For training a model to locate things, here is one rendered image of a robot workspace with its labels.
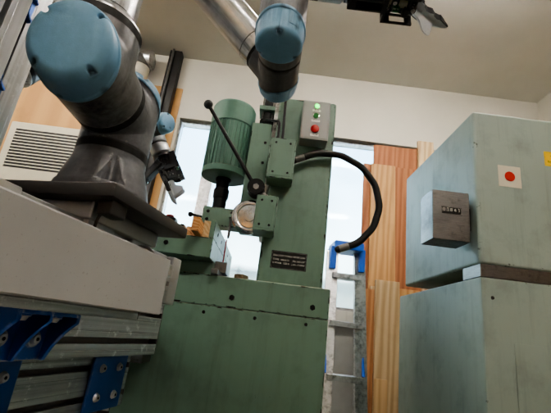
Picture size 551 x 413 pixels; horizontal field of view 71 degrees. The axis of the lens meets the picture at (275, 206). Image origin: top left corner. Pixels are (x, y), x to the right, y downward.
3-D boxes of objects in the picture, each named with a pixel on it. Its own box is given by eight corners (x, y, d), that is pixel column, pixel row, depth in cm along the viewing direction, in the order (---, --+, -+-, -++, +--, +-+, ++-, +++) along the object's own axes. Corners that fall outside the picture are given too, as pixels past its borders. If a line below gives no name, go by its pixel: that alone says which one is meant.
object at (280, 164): (266, 184, 137) (270, 147, 141) (290, 188, 137) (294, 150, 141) (266, 175, 129) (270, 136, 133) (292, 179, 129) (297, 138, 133)
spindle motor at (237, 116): (204, 184, 157) (216, 118, 167) (247, 189, 157) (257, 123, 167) (197, 167, 140) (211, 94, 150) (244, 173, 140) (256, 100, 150)
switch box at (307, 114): (298, 145, 142) (302, 108, 147) (325, 148, 142) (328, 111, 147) (299, 138, 136) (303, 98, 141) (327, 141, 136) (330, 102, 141)
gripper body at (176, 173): (182, 173, 146) (172, 147, 149) (160, 181, 144) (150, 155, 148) (186, 181, 153) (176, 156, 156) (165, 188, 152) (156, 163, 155)
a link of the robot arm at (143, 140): (156, 170, 72) (170, 108, 76) (134, 135, 59) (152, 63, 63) (93, 162, 72) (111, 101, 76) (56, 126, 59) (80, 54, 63)
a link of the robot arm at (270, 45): (299, 82, 65) (305, 30, 68) (306, 33, 54) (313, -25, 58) (252, 76, 65) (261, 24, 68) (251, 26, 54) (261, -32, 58)
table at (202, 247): (159, 274, 169) (162, 260, 171) (228, 283, 169) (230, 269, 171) (105, 244, 112) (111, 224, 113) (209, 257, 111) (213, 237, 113)
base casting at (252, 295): (169, 306, 155) (174, 283, 158) (311, 323, 155) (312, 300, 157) (134, 296, 113) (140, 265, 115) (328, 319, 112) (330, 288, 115)
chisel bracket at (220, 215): (202, 232, 146) (206, 211, 148) (239, 236, 145) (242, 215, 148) (199, 227, 139) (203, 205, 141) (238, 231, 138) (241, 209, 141)
